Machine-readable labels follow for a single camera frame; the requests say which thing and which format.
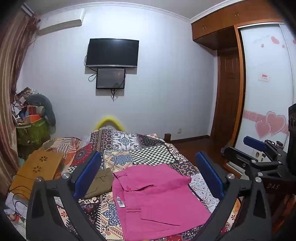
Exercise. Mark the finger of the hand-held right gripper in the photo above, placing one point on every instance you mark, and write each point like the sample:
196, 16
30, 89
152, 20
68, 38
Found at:
254, 142
240, 155

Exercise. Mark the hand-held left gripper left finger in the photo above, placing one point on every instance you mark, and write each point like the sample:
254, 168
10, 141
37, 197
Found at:
89, 176

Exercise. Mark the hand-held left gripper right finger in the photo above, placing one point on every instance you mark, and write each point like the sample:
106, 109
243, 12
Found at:
209, 176

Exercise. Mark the pink pants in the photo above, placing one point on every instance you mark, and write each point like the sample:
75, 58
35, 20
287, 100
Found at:
157, 199

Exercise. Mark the olive green pants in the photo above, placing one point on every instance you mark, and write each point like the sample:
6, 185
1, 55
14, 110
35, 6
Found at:
101, 183

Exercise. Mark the orange striped blanket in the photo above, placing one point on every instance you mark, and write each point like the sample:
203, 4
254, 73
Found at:
62, 146

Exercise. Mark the white heart-print sliding door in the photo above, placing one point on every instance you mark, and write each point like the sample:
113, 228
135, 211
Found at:
266, 97

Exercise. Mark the wooden lap tray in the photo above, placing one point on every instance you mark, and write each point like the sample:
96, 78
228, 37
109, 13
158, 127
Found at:
37, 171

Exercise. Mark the yellow foam tube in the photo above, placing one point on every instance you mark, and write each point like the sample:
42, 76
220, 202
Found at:
108, 120

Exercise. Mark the patchwork printed bedspread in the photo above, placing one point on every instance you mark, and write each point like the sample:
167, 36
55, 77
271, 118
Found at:
148, 148

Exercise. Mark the small door sticker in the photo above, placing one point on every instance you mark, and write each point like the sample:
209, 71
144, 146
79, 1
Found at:
264, 77

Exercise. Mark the grey plush pillow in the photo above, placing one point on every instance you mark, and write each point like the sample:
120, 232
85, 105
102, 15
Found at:
47, 106

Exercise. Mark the white cloth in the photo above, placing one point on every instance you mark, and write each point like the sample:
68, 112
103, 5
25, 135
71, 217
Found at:
10, 208

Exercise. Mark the pile of mixed clutter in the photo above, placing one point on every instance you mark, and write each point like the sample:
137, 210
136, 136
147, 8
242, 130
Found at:
22, 104

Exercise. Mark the pink striped curtain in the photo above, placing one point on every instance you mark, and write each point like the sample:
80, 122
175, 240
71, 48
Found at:
11, 81

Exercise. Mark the brown wooden wardrobe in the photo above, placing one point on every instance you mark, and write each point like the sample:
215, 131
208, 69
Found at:
215, 25

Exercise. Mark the white air conditioner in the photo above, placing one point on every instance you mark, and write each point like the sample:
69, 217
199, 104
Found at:
61, 22

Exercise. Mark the white wall socket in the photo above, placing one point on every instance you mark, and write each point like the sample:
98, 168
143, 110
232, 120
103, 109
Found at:
179, 131

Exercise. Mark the wooden bed frame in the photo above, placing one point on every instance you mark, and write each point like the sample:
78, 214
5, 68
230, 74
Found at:
167, 137

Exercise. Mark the small black wall monitor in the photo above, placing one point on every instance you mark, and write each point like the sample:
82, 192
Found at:
111, 78

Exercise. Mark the black wall television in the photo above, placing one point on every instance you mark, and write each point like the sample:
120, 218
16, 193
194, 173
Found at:
112, 52

